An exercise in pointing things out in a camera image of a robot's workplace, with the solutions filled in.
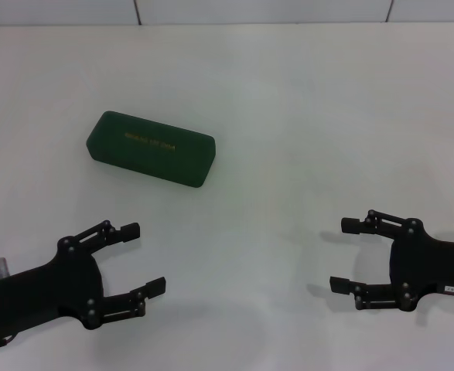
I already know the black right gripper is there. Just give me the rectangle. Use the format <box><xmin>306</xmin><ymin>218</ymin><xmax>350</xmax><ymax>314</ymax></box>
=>
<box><xmin>329</xmin><ymin>209</ymin><xmax>454</xmax><ymax>312</ymax></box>

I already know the green glasses case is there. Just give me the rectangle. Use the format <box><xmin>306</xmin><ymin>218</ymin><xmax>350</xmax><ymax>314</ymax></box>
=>
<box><xmin>85</xmin><ymin>111</ymin><xmax>217</xmax><ymax>190</ymax></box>

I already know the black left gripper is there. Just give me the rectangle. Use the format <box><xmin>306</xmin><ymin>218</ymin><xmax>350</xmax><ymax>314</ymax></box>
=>
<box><xmin>0</xmin><ymin>220</ymin><xmax>167</xmax><ymax>338</ymax></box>

